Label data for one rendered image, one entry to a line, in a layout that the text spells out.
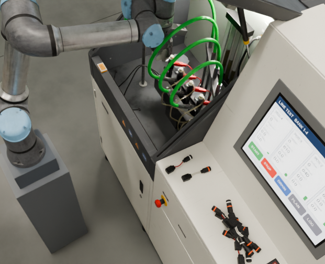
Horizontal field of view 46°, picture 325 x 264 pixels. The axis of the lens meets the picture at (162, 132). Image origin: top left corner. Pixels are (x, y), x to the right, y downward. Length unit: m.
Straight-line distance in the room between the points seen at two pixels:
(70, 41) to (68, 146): 1.59
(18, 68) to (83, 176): 1.30
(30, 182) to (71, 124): 1.18
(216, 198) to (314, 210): 0.38
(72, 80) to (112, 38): 1.86
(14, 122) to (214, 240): 0.84
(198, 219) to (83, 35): 0.75
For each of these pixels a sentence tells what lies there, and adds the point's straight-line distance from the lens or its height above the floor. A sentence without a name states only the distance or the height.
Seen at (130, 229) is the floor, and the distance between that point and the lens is 2.43.
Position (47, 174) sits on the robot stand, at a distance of 1.71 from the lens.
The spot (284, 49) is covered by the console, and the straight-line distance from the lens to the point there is 1.20.
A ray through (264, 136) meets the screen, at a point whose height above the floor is 1.26.
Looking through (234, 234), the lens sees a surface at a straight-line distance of 1.40.
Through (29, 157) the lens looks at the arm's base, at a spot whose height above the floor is 0.95.
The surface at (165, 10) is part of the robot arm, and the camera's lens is 1.41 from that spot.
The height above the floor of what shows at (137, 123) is 0.95.
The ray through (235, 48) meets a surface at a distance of 1.70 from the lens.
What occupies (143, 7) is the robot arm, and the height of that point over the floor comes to 1.47.
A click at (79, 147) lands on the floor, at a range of 2.72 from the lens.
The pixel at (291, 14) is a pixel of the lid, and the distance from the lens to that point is 1.25.
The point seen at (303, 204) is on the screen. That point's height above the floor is 1.21.
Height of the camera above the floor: 2.30
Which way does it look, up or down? 56 degrees down
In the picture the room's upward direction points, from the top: 6 degrees clockwise
